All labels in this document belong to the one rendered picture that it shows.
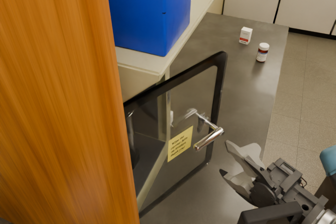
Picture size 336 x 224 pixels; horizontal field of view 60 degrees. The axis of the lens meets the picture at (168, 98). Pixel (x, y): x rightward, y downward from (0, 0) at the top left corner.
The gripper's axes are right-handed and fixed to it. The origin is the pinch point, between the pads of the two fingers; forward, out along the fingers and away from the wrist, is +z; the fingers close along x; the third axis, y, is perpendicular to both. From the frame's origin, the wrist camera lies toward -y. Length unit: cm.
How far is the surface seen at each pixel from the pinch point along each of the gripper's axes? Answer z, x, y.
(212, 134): 5.9, 1.1, 2.9
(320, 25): 93, -104, 286
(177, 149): 10.1, -2.6, -4.3
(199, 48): 63, -26, 59
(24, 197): 21.7, -2.9, -36.4
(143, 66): 3.2, 31.3, -17.1
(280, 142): 31, -120, 123
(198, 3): 11.9, 31.3, 1.4
